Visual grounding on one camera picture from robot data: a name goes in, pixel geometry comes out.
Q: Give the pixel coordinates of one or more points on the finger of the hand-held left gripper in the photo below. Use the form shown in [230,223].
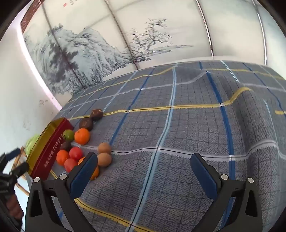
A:
[21,169]
[12,154]

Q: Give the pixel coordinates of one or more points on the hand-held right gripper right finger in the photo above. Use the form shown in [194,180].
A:
[204,171]

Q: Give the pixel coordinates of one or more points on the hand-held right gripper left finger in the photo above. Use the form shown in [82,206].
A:
[86,171]

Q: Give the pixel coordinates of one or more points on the orange mandarin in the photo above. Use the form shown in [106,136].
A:
[82,136]
[95,173]
[62,157]

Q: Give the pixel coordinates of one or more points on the red tomato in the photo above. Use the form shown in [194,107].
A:
[76,153]
[70,165]

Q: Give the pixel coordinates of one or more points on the small tan round fruit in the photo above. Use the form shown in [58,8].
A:
[104,160]
[104,148]

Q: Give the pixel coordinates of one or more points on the red and gold tin box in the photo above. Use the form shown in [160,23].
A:
[48,151]

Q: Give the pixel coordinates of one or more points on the dark brown passion fruit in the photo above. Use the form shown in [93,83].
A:
[66,146]
[96,114]
[86,124]

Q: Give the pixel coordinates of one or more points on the green lime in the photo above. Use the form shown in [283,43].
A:
[68,135]

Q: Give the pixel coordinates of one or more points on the person's left hand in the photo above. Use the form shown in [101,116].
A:
[15,207]

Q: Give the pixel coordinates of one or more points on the wooden chair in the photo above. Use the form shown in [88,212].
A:
[17,158]

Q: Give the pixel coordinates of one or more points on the green tissue pack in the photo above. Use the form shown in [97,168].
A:
[31,144]

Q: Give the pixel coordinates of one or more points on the landscape wall mural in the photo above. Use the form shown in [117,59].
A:
[89,44]

